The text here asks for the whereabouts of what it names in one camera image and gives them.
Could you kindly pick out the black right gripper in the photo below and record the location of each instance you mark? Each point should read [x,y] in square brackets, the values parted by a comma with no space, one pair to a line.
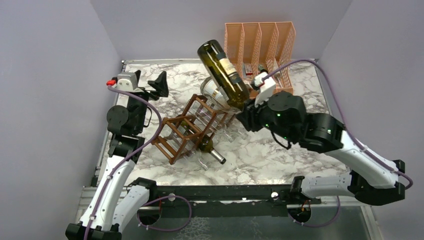
[249,115]

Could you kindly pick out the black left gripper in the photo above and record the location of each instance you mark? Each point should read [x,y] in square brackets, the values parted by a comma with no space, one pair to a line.
[160,84]

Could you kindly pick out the dark green wine bottle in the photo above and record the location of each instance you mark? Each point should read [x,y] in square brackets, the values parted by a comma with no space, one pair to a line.
[224,73]

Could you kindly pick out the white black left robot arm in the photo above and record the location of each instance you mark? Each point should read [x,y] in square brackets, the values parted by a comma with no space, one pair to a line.
[107,216]

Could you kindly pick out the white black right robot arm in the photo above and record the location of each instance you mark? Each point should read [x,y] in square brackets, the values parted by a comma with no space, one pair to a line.
[372,179]

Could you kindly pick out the brown wooden wine rack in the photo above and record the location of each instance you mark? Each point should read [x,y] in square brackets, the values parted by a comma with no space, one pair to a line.
[172,142]

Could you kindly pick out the green bottle silver cap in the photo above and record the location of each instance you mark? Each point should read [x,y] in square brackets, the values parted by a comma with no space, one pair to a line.
[206,144]

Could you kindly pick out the peach plastic file organizer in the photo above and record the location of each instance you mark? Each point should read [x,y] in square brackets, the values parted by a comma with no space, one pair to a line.
[254,46]

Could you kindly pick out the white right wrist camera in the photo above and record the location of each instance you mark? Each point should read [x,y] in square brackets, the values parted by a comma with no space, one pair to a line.
[265,87]

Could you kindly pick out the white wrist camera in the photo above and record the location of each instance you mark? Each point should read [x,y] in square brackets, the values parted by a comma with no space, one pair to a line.
[126,82]
[265,87]

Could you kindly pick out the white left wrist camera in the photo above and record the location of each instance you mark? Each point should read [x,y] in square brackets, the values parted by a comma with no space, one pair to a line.
[126,82]

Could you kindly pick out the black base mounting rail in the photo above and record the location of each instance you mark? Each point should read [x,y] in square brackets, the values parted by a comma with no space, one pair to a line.
[216,201]

